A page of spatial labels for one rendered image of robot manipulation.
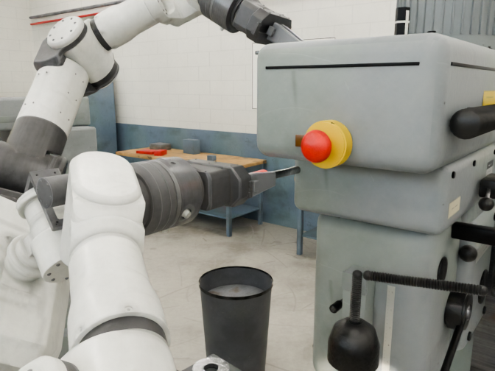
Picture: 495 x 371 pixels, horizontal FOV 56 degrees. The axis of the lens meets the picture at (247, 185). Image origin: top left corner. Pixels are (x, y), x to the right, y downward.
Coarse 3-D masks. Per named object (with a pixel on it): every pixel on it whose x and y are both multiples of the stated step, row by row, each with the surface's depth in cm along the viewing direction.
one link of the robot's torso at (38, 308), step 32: (0, 224) 63; (0, 256) 60; (0, 288) 57; (32, 288) 60; (64, 288) 67; (0, 320) 54; (32, 320) 57; (64, 320) 65; (0, 352) 53; (32, 352) 55
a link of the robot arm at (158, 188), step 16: (144, 160) 56; (64, 176) 52; (144, 176) 52; (160, 176) 53; (48, 192) 50; (64, 192) 51; (144, 192) 52; (160, 192) 52; (176, 192) 54; (160, 208) 52; (176, 208) 54; (64, 224) 49; (144, 224) 53; (160, 224) 53; (64, 240) 49; (64, 256) 50
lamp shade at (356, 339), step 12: (336, 324) 65; (348, 324) 64; (360, 324) 64; (336, 336) 64; (348, 336) 62; (360, 336) 62; (372, 336) 63; (336, 348) 63; (348, 348) 62; (360, 348) 62; (372, 348) 62; (336, 360) 63; (348, 360) 62; (360, 360) 62; (372, 360) 62
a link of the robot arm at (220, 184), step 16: (160, 160) 56; (176, 160) 57; (192, 160) 66; (208, 160) 66; (176, 176) 54; (192, 176) 56; (208, 176) 58; (224, 176) 60; (240, 176) 60; (192, 192) 56; (208, 192) 58; (224, 192) 60; (240, 192) 60; (192, 208) 56; (208, 208) 59; (176, 224) 56
